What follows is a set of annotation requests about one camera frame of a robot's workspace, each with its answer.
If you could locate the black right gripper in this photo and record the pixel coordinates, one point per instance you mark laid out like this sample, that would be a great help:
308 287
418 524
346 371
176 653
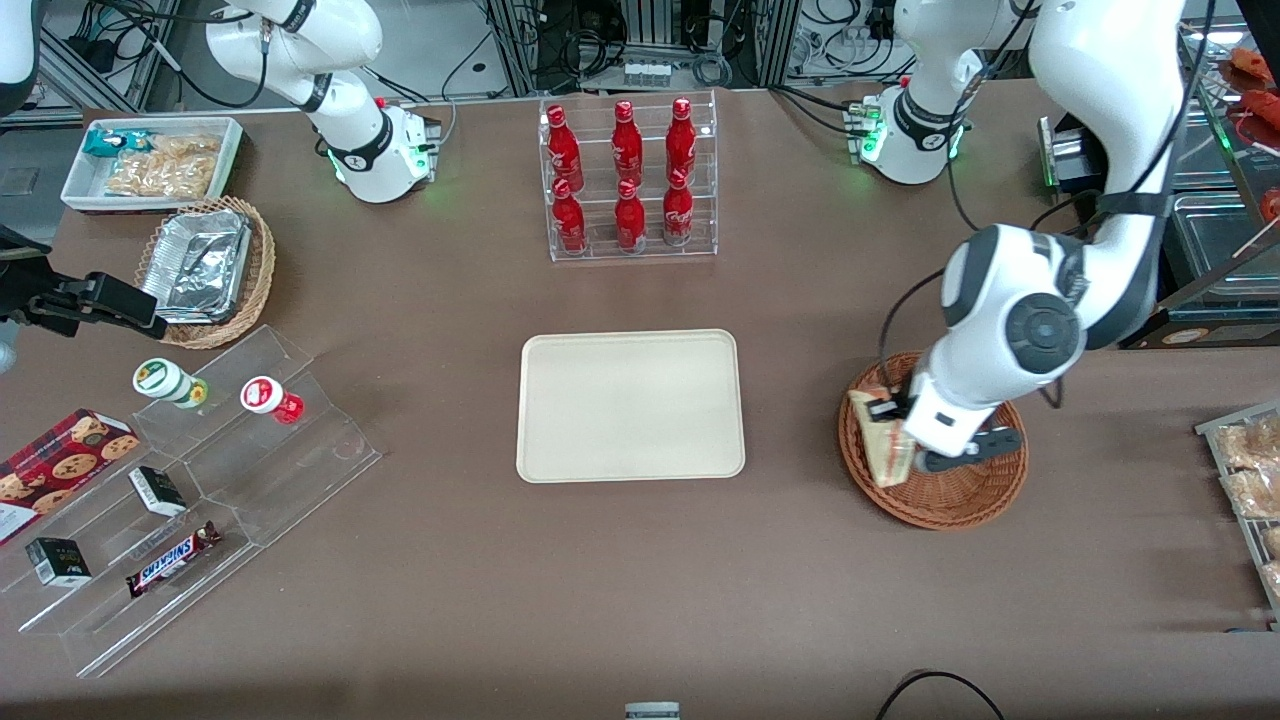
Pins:
28 296

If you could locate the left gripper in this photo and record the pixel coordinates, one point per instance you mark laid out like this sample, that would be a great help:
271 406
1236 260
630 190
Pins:
893 405

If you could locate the triangle sandwich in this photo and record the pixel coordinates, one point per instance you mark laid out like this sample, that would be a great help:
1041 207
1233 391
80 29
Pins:
890 450

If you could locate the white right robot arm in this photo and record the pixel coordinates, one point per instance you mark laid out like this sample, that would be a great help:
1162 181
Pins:
300 50

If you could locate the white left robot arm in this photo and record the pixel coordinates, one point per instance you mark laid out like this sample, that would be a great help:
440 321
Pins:
1040 330

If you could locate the aluminium foil tray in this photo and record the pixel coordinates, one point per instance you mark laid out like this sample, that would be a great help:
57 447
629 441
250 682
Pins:
200 265

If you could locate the brown round wicker basket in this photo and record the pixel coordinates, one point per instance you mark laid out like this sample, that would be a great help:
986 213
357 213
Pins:
950 500

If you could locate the white rectangular snack tray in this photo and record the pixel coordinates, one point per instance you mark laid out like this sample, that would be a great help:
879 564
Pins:
80 190

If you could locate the light oval wicker basket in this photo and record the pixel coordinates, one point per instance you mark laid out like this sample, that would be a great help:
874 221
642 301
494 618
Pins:
260 270

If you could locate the beige plastic tray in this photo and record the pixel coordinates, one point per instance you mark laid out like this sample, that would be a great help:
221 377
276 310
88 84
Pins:
630 405

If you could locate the green lid cup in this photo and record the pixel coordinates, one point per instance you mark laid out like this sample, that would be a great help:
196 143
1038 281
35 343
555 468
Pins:
165 380

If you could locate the clear bag of crackers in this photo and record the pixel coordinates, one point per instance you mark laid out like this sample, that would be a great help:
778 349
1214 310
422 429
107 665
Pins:
165 170

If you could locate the red lid cup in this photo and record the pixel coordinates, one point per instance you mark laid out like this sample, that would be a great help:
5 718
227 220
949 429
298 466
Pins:
265 396

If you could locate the teal snack packet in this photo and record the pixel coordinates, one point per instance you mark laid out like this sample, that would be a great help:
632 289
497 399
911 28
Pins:
105 142

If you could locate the red cookie box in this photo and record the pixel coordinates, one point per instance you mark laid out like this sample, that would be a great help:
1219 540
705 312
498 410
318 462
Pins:
60 465

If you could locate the small black box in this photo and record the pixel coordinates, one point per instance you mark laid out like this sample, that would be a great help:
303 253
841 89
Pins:
158 490
58 562

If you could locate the clear acrylic stepped stand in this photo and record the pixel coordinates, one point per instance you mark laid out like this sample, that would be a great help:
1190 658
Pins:
260 500

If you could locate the snickers chocolate bar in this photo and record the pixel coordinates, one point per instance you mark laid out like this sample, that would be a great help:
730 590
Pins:
172 560

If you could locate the clear acrylic bottle rack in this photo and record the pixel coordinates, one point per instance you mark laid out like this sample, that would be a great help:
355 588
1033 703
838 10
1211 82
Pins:
650 255

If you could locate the red cola bottle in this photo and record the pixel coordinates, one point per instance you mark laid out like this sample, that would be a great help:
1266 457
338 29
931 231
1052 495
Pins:
630 220
570 225
678 215
627 145
681 140
563 150

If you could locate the black food display case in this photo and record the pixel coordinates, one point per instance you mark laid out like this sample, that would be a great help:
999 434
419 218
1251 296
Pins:
1215 250

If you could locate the wrapped bread pack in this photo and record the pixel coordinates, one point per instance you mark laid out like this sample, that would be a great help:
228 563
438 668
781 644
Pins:
1255 493
1255 445

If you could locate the small grey device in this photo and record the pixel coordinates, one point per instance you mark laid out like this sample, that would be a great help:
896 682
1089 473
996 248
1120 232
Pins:
652 711

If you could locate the white power strip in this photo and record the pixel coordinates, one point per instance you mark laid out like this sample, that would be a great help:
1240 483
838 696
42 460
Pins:
647 73

